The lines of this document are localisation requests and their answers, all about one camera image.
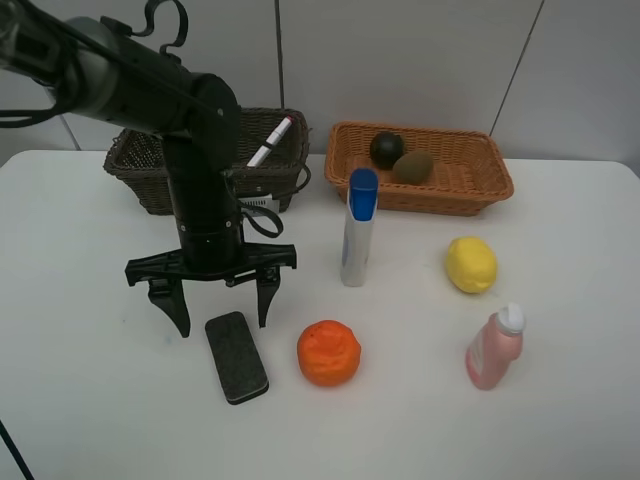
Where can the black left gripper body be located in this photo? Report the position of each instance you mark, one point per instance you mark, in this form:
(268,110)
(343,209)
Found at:
(254,261)

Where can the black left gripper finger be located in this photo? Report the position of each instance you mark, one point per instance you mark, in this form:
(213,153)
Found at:
(267,283)
(168,296)

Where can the black felt board eraser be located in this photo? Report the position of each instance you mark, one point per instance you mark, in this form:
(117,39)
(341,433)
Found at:
(239,366)

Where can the white tube blue cap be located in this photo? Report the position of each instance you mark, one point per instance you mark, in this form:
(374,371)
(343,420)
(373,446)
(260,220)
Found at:
(362,199)

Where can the white marker pink cap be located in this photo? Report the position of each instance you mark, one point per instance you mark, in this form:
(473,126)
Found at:
(271,142)

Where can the dark purple mangosteen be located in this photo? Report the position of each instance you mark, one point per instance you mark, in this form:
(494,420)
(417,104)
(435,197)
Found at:
(385,149)

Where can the brown kiwi fruit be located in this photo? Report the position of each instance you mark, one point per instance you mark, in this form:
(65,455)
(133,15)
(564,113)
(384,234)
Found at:
(413,168)

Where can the yellow lemon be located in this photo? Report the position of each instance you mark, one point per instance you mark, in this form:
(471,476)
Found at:
(471,265)

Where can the pink lotion bottle white cap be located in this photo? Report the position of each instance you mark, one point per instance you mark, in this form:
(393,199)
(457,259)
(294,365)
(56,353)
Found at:
(496,345)

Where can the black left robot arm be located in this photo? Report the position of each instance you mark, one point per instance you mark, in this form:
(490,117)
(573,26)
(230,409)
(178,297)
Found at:
(100,70)

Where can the orange tangerine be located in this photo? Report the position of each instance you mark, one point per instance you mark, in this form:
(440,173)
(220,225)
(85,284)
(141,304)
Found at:
(328,353)

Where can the dark brown wicker basket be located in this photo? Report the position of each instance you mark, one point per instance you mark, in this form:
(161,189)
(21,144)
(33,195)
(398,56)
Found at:
(137,160)

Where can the orange wicker basket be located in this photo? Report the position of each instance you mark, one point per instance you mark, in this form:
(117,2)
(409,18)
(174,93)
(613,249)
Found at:
(469,173)

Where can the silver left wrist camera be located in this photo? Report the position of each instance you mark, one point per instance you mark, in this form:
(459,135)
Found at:
(265,202)

